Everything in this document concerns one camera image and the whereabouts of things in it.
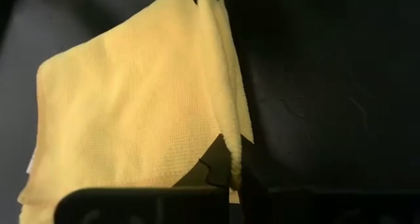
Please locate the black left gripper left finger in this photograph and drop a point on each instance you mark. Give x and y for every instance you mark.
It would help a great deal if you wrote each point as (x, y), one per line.
(147, 206)

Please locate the yellow microfiber towel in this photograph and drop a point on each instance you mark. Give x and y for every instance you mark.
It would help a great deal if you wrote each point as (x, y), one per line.
(124, 102)

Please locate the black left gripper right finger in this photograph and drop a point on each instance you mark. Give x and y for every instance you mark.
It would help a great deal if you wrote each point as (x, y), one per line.
(295, 207)

